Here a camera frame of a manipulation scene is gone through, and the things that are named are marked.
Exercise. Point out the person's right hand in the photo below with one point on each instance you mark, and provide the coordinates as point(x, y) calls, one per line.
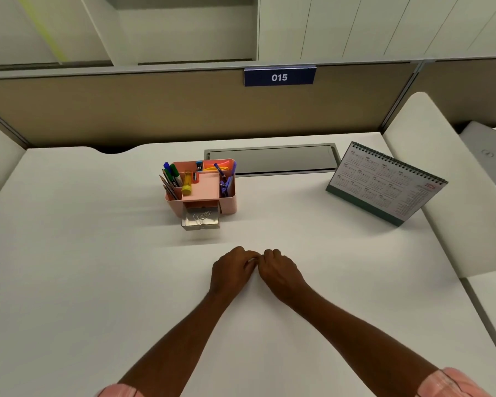
point(283, 277)

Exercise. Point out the person's left hand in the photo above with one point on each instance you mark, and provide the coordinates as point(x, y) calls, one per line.
point(231, 272)

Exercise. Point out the pink desk organizer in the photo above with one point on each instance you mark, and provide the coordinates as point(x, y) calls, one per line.
point(208, 190)

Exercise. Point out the purple hole punch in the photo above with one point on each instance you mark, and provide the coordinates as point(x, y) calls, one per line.
point(226, 186)

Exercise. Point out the yellow transparent lead case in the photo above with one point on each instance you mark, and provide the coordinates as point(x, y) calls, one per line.
point(187, 184)

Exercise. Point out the black pencil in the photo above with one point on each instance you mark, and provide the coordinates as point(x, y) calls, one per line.
point(172, 193)

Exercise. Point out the grey pencil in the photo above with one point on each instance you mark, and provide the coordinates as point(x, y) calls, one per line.
point(170, 190)
point(166, 188)

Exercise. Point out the yellow sticky note pad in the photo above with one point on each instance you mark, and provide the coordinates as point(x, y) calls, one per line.
point(211, 170)

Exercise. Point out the dark pen colourful print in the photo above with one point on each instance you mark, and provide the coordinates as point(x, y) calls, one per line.
point(219, 168)

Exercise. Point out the purple gel pen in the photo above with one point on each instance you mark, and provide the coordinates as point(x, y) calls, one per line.
point(234, 167)

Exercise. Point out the orange sticky note pad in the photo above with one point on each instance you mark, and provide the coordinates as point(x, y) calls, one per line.
point(208, 165)

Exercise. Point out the pink sticky note pad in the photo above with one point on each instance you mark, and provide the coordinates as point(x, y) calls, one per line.
point(226, 162)

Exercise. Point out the green capped white marker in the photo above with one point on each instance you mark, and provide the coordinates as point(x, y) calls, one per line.
point(174, 171)
point(169, 176)

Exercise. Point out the green spiral desk calendar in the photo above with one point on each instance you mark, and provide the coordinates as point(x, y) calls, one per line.
point(380, 181)

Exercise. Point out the person's left forearm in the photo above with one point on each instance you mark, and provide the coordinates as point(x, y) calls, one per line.
point(177, 347)

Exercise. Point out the person's right forearm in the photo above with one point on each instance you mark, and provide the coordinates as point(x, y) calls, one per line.
point(368, 343)

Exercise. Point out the pink plaid sleeve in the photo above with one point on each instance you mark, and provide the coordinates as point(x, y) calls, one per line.
point(120, 391)
point(454, 384)

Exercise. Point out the beige partition panel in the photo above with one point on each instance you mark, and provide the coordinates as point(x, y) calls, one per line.
point(471, 86)
point(0, 128)
point(149, 107)

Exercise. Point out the white side divider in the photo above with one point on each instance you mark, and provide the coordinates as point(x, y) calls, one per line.
point(0, 161)
point(446, 173)

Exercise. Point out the blue number sign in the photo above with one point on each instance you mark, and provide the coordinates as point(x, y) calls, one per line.
point(258, 77)

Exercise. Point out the silver laptop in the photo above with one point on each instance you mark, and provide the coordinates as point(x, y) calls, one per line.
point(489, 154)

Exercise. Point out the white open shelf unit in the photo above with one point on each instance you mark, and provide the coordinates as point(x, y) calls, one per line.
point(186, 33)

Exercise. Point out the white panelled cabinet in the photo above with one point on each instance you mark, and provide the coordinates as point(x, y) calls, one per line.
point(376, 24)

